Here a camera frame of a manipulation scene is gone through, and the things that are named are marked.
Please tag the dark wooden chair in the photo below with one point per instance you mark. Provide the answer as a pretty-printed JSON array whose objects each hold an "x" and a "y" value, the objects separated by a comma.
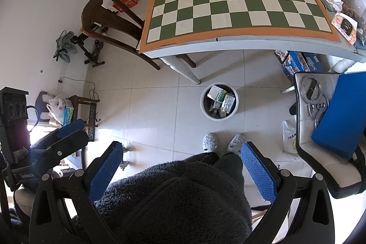
[{"x": 114, "y": 29}]

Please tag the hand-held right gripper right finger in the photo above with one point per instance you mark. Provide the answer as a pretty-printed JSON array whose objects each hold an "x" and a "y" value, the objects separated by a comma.
[{"x": 257, "y": 175}]

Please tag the white medicine box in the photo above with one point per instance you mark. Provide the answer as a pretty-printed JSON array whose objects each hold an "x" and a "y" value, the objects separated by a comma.
[{"x": 213, "y": 92}]

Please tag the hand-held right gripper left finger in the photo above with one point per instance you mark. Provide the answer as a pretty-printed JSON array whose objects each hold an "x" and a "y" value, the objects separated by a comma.
[{"x": 104, "y": 172}]

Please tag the green and white box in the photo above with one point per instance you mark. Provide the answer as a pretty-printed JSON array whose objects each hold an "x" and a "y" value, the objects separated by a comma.
[{"x": 221, "y": 96}]

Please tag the blue green tissue box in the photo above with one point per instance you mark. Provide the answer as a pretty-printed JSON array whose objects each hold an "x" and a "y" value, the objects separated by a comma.
[{"x": 68, "y": 115}]

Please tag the silver blister pack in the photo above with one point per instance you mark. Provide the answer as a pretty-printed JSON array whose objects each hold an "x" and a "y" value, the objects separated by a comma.
[{"x": 228, "y": 103}]

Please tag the orange snack packet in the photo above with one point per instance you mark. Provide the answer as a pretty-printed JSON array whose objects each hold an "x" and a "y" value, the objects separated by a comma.
[{"x": 344, "y": 26}]

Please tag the white crumpled tissue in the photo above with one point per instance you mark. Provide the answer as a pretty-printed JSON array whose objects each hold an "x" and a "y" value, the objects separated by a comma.
[{"x": 331, "y": 1}]

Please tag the person's dark trousers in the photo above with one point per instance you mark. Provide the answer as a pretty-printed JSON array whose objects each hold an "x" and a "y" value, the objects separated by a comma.
[{"x": 228, "y": 166}]

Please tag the white chair with black edge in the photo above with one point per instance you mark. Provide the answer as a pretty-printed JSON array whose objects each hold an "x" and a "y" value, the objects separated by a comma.
[{"x": 311, "y": 152}]

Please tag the black power strip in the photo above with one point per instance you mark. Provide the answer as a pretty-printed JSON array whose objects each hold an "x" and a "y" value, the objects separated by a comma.
[{"x": 92, "y": 124}]

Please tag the black slipper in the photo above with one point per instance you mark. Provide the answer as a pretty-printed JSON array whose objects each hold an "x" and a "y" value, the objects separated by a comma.
[{"x": 293, "y": 109}]

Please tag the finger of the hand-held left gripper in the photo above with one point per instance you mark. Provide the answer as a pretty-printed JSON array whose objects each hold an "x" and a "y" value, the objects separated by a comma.
[
  {"x": 71, "y": 125},
  {"x": 74, "y": 141}
]

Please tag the blue printed carton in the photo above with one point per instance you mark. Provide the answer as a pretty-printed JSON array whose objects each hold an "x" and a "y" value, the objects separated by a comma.
[{"x": 300, "y": 62}]

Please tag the white shopping bag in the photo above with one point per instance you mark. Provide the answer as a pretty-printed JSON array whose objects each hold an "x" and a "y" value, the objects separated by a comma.
[{"x": 55, "y": 108}]

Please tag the white round trash bin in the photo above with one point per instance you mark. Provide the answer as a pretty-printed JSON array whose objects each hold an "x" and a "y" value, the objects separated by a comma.
[{"x": 206, "y": 112}]

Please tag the white printed plastic bag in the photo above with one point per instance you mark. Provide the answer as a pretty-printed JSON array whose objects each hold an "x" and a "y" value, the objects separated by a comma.
[{"x": 290, "y": 138}]

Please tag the grey green cloth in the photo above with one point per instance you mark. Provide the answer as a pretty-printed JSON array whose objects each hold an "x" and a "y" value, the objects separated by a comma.
[{"x": 64, "y": 45}]

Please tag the blue seat cushion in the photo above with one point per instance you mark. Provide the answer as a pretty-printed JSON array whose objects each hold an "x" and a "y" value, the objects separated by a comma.
[{"x": 340, "y": 118}]

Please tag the small dark wooden stool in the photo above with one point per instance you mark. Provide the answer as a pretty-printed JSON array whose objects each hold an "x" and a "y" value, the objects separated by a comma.
[{"x": 83, "y": 99}]

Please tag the grey fuzzy slipper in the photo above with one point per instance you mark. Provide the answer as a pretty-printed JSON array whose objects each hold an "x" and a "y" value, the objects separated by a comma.
[
  {"x": 236, "y": 142},
  {"x": 210, "y": 142}
]

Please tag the white table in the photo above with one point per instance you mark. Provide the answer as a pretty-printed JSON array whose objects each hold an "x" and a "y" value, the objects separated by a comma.
[{"x": 228, "y": 45}]

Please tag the black pedal exerciser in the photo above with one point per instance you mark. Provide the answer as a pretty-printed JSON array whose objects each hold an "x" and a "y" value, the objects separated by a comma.
[{"x": 91, "y": 54}]

